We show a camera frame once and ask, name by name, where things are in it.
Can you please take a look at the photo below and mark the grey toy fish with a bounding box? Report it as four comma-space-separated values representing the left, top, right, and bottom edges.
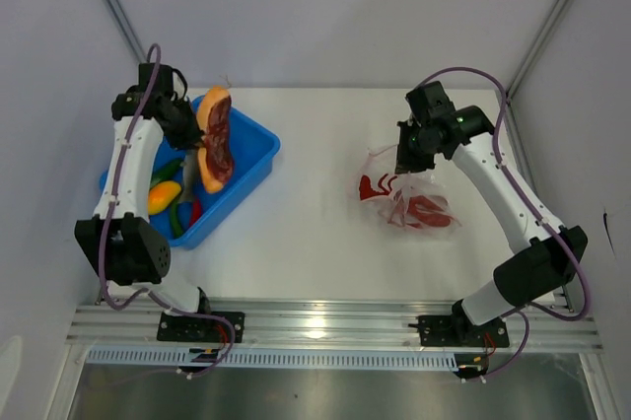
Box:
178, 152, 199, 203

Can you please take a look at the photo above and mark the toy steak slice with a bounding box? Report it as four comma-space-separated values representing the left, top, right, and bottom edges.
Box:
196, 86, 235, 194

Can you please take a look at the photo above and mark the clear pink-dotted zip bag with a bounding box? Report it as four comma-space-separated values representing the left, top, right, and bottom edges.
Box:
349, 145, 461, 239

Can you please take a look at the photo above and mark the red toy lobster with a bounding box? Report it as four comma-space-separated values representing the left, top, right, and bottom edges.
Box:
357, 174, 456, 231

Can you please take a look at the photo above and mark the red toy chili pepper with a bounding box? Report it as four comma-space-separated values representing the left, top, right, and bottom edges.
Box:
188, 198, 203, 227

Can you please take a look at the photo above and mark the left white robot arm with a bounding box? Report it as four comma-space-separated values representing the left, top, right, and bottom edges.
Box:
74, 60, 214, 341

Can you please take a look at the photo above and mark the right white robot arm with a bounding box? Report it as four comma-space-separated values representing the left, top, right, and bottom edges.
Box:
395, 81, 588, 345

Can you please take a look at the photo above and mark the green toy cucumber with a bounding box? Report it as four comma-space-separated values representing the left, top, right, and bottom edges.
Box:
150, 159, 183, 188

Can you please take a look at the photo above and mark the yellow toy mango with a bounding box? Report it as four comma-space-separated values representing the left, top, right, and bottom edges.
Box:
148, 180, 181, 216

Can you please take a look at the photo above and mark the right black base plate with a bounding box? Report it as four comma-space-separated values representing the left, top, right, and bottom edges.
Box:
407, 315, 510, 348

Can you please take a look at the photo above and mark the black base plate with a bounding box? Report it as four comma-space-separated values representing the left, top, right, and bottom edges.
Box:
407, 315, 510, 348
157, 312, 245, 344

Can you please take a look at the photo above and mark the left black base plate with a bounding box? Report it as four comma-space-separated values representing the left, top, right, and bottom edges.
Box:
157, 312, 245, 344

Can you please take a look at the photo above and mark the aluminium mounting rail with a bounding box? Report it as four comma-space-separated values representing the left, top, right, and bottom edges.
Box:
65, 298, 603, 354

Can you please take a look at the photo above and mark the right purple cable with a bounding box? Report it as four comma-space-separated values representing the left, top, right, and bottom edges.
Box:
418, 65, 593, 385

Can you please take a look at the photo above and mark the white slotted cable duct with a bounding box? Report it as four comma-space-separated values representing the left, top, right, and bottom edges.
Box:
86, 346, 458, 372

